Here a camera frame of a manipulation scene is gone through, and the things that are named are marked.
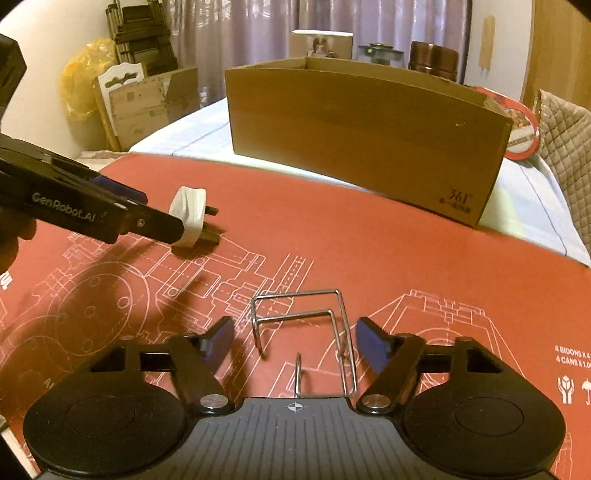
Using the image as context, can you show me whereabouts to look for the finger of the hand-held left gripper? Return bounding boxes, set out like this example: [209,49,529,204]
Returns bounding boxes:
[121,203,188,245]
[90,174,148,207]

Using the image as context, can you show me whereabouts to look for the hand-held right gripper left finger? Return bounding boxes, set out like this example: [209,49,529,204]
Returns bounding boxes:
[90,316,236,414]

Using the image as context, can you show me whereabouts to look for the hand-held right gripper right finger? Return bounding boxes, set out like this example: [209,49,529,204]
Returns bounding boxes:
[355,316,504,414]

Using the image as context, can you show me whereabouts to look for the beige power plug adapter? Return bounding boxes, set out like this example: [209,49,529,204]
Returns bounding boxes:
[168,185,220,252]

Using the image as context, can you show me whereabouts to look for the bent metal wire rack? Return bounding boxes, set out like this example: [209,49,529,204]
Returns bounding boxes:
[249,288,358,398]

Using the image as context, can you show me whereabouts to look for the brown cardboard box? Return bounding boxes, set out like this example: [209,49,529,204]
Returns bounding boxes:
[224,56,514,228]

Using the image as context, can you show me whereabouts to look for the person's left hand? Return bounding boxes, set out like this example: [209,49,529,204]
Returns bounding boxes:
[0,210,38,274]

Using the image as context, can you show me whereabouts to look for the white patterned cloth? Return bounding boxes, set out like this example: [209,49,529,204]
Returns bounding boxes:
[78,150,127,169]

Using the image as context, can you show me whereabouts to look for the red printed table mat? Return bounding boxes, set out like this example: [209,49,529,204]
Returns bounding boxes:
[0,152,591,480]

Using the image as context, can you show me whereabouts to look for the worn cardboard storage box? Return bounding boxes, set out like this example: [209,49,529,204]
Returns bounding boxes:
[111,67,201,146]

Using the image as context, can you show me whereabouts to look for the white carved chair back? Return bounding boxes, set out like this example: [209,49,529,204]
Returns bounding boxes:
[92,62,148,153]

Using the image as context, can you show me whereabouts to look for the yellow plastic bag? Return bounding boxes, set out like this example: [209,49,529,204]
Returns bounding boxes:
[61,38,116,121]

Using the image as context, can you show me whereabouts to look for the pale purple curtain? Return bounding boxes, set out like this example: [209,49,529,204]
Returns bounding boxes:
[161,0,472,88]

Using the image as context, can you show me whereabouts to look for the white product box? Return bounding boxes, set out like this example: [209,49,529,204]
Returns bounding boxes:
[290,30,354,61]

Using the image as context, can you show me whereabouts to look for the red round snack tin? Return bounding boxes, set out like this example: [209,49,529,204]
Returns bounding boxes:
[480,85,542,162]

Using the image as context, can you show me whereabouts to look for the glass jar with green lid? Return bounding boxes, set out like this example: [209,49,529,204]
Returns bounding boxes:
[358,42,407,68]

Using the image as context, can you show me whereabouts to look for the brown metal canister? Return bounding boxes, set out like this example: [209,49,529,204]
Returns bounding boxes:
[409,41,460,84]

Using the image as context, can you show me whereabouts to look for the wooden door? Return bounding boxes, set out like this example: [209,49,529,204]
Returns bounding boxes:
[522,0,591,109]

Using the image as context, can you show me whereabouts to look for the tan wall sticker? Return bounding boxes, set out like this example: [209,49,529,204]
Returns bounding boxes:
[478,16,496,77]

